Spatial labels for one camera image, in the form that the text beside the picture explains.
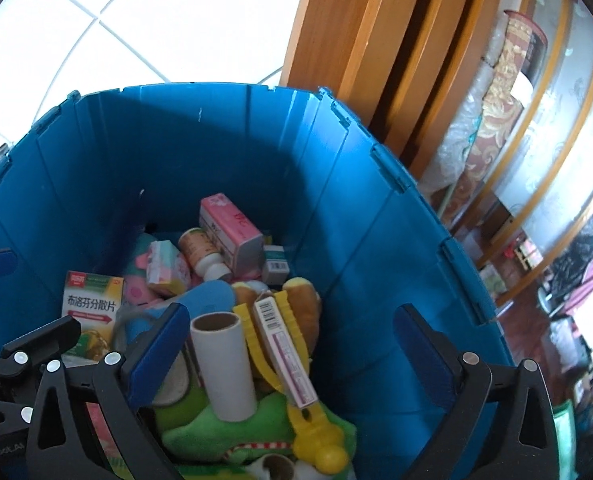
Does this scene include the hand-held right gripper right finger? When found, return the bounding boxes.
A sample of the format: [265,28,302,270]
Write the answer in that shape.
[393,304,560,480]

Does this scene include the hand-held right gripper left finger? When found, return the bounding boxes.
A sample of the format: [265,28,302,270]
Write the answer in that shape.
[26,302,192,480]

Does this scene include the green yellow medicine box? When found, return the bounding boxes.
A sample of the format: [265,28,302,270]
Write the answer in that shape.
[61,271,126,361]

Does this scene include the blue plastic bin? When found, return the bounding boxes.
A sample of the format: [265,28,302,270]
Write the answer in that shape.
[0,85,517,480]

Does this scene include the blue plush toy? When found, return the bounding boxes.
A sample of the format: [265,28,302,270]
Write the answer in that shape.
[126,280,234,341]

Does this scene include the pink green tissue pack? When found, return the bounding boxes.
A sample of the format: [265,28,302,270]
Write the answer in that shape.
[145,240,192,296]

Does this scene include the green plush striped trim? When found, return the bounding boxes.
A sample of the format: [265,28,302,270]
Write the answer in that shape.
[154,390,357,480]

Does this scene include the orange label pill bottle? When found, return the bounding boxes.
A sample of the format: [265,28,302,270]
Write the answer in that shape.
[179,228,232,281]

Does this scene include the brown plush toy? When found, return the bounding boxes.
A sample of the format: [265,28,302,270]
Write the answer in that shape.
[231,277,323,361]

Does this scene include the narrow white barcode box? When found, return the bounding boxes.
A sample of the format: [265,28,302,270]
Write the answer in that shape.
[253,296,320,408]

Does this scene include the yellow plastic toy tongs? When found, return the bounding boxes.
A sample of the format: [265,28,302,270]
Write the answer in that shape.
[232,295,350,476]

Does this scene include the pink box grey end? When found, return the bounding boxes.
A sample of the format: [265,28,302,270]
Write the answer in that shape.
[199,192,266,278]

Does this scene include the small white green box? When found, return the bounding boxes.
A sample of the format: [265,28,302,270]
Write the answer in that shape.
[262,244,288,285]

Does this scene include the short cardboard tube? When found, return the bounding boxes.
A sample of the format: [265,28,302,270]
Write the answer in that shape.
[249,452,297,480]

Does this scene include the dark cloth pile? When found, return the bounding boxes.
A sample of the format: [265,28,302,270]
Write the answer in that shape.
[541,200,593,321]

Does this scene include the frosted glass sliding door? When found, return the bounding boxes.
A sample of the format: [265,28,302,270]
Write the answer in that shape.
[477,0,593,306]

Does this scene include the patterned rolled blanket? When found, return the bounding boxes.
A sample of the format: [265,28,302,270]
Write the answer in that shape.
[421,10,547,211]

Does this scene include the wooden wardrobe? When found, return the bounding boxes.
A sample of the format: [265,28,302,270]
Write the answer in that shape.
[279,0,527,176]

